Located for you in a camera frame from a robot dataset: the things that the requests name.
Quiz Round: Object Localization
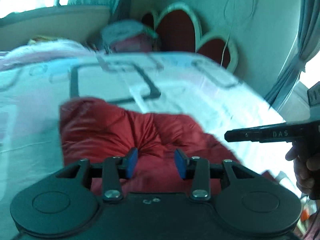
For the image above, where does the red puffer jacket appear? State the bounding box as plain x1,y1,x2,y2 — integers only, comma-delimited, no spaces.
59,98,235,193

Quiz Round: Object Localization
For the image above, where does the person's right hand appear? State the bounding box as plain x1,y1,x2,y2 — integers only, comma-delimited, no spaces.
285,142,319,196

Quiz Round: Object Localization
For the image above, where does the patterned white bed cover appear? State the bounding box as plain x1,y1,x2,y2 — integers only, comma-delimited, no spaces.
1,53,301,239

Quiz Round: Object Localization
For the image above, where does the teal curtain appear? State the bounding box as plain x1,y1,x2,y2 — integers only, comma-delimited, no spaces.
265,0,319,110

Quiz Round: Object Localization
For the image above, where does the folded grey pink bedding pile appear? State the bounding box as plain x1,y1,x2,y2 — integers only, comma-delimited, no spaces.
100,20,160,54

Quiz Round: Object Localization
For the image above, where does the pink crumpled blanket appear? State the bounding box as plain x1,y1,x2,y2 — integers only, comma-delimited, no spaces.
1,39,102,71

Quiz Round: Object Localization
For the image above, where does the red heart-shaped headboard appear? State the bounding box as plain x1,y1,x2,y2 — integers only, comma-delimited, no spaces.
141,2,239,73

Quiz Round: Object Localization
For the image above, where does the colourful patterned pillow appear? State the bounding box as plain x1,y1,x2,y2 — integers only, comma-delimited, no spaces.
27,35,60,45

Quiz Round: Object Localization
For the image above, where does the white hanging cable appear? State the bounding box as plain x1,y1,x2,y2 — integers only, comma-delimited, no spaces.
220,0,262,67

